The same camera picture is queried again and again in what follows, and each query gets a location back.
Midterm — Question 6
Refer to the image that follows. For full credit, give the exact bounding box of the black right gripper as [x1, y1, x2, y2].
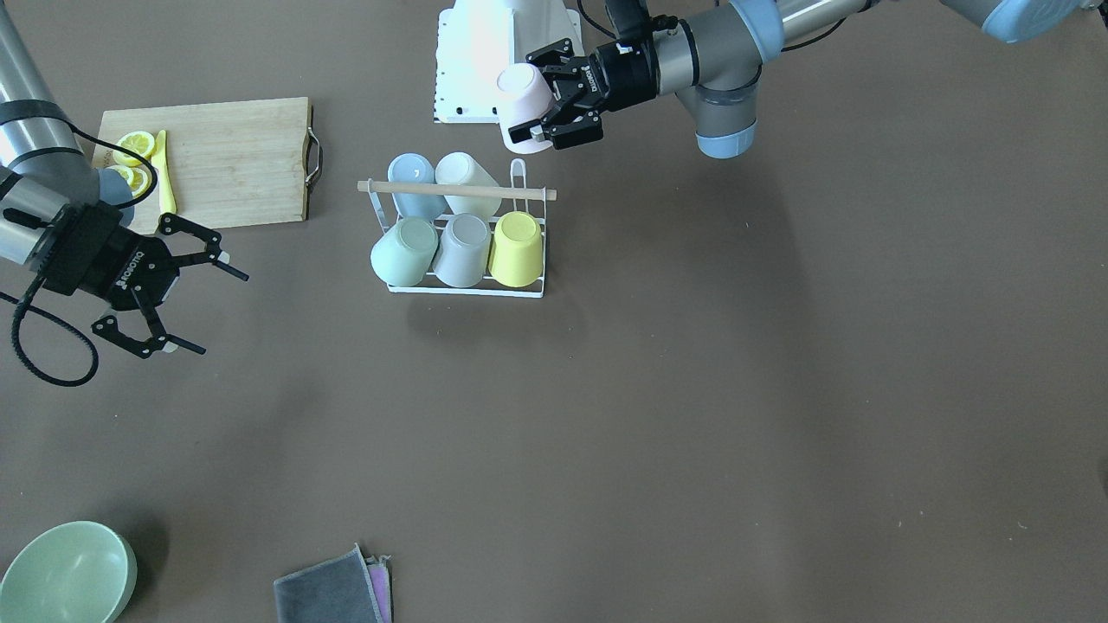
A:
[35, 202, 250, 359]

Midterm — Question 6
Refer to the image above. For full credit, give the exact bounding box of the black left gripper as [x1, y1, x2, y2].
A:
[510, 38, 660, 150]

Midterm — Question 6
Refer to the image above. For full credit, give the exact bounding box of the pink plastic cup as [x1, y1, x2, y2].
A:
[495, 63, 555, 155]

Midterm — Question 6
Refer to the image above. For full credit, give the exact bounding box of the green plastic cup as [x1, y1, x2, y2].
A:
[370, 218, 439, 287]

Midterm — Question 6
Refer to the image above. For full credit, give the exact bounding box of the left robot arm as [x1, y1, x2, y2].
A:
[499, 1, 874, 159]

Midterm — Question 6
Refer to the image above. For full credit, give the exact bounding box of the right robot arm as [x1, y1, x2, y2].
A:
[1, 11, 246, 358]

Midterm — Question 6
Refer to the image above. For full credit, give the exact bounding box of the cream white plastic cup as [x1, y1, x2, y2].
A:
[435, 152, 502, 221]

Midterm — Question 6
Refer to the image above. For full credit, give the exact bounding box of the yellow plastic cup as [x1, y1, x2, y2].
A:
[488, 210, 544, 288]

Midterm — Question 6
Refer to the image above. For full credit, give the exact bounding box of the light blue plastic cup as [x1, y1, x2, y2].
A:
[387, 153, 449, 222]

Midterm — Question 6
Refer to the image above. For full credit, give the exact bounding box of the grey plastic cup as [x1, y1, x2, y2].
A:
[432, 214, 492, 288]

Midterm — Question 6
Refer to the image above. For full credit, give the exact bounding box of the lemon slice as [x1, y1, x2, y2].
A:
[106, 164, 151, 197]
[112, 131, 156, 167]

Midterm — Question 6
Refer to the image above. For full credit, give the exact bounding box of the wooden cutting board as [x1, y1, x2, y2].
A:
[96, 96, 318, 229]

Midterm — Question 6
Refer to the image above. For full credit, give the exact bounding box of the green ceramic bowl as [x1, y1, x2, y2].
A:
[1, 521, 139, 622]

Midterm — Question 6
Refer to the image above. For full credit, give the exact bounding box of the grey folded cloth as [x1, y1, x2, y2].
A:
[274, 547, 377, 622]

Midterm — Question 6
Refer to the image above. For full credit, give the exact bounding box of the purple folded cloth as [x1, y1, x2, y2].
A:
[365, 556, 393, 623]

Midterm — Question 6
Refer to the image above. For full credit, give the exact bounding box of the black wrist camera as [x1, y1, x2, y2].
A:
[604, 0, 653, 45]

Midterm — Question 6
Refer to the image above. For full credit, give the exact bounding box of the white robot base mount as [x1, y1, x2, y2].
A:
[433, 1, 583, 124]

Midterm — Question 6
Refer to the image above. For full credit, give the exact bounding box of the white wire cup rack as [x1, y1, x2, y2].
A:
[358, 159, 558, 299]

